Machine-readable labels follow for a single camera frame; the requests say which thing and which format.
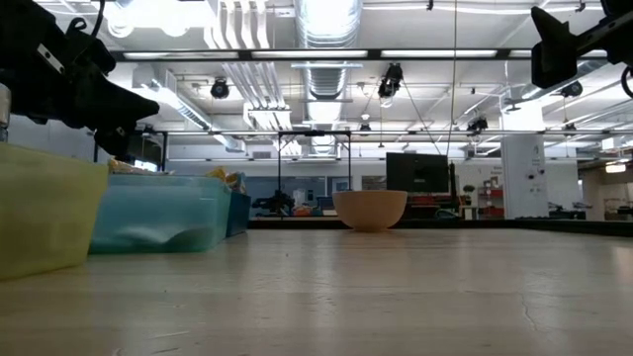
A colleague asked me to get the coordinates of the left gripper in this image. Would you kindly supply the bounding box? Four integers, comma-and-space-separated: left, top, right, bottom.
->
0, 0, 160, 157

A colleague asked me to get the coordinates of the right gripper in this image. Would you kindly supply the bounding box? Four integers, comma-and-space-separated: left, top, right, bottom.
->
530, 0, 633, 90

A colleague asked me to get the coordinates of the blue ramen noodle packet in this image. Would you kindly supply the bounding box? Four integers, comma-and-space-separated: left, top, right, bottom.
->
226, 171, 247, 195

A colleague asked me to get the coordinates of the teal plastic bin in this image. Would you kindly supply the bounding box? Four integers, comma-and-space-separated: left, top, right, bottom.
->
89, 173, 232, 255

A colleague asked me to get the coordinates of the yellow plastic bin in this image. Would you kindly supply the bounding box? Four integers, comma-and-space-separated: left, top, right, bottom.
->
0, 142, 110, 281

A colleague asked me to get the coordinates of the white square pillar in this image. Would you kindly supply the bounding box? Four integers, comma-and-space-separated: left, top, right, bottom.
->
500, 133, 548, 219

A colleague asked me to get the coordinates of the blue plastic bin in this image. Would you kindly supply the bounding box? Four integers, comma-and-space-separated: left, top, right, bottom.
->
226, 191, 252, 237

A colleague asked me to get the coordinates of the black overhead rig bar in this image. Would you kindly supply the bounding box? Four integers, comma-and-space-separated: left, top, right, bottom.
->
109, 47, 633, 62

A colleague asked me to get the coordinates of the orange bowl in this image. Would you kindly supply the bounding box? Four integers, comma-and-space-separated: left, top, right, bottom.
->
331, 189, 409, 232

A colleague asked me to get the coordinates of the silver ventilation duct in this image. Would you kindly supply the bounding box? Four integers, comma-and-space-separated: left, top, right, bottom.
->
503, 58, 633, 108
295, 0, 363, 154

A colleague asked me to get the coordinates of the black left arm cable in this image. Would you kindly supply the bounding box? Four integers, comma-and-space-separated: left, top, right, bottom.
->
91, 0, 106, 36

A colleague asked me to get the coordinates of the black background workstation frame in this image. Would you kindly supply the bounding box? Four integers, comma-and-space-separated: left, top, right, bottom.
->
91, 130, 353, 212

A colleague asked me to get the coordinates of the black aluminium table frame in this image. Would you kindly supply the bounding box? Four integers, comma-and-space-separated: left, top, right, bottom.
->
246, 217, 633, 236

